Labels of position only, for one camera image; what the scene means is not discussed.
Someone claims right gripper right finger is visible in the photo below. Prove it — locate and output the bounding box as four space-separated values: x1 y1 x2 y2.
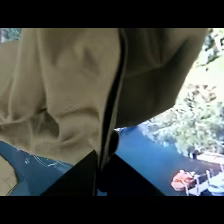
98 153 166 197

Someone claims tan garment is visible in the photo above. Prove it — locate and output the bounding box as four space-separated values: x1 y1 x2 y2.
0 27 210 197

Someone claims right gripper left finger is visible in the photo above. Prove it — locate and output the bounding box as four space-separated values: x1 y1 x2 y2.
41 149 99 197

